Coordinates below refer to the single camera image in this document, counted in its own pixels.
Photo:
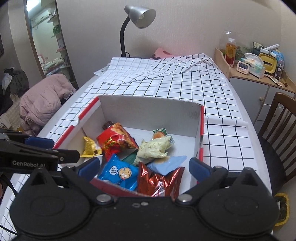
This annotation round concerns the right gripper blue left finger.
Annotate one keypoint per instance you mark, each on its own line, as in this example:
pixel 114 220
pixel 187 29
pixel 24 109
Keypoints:
pixel 89 169

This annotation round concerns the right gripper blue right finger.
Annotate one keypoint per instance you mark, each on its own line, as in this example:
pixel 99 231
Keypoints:
pixel 199 170

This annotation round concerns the yellow candy wrapper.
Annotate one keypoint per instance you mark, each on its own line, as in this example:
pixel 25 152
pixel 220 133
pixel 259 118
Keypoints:
pixel 91 149

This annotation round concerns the light blue biscuit packet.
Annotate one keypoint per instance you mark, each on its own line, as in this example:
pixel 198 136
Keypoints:
pixel 166 165

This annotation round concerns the blue cookie snack packet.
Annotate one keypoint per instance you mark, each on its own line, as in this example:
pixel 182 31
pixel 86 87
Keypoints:
pixel 120 173

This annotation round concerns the red snack bag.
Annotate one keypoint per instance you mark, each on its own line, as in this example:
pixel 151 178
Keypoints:
pixel 115 139

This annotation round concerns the pale green snack packet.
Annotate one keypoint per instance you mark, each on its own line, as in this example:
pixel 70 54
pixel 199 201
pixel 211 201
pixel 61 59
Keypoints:
pixel 153 149

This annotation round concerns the dark red foil packet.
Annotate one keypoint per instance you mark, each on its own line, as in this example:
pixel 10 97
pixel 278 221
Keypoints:
pixel 157 185

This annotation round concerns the pink jacket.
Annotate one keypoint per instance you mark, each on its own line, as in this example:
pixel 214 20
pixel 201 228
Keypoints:
pixel 42 101

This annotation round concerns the red cardboard box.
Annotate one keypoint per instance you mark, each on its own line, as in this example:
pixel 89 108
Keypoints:
pixel 140 116

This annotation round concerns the wooden chair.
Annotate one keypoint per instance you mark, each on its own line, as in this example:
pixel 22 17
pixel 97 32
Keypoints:
pixel 277 139

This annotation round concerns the white grid tablecloth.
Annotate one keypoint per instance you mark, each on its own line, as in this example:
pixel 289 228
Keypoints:
pixel 231 204

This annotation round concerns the wooden grey cabinet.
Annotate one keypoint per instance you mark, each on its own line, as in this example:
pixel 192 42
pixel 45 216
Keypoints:
pixel 255 94

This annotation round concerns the white digital timer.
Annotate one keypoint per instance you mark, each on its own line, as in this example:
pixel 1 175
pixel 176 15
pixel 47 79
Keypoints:
pixel 242 67

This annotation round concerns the tissue pack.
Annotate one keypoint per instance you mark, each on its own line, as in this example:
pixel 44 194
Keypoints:
pixel 256 65

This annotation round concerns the orange drink bottle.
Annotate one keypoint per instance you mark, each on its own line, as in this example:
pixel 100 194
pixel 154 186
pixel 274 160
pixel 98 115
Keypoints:
pixel 230 51

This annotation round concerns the yellow container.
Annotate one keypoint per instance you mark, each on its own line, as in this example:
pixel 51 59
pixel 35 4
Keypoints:
pixel 269 62

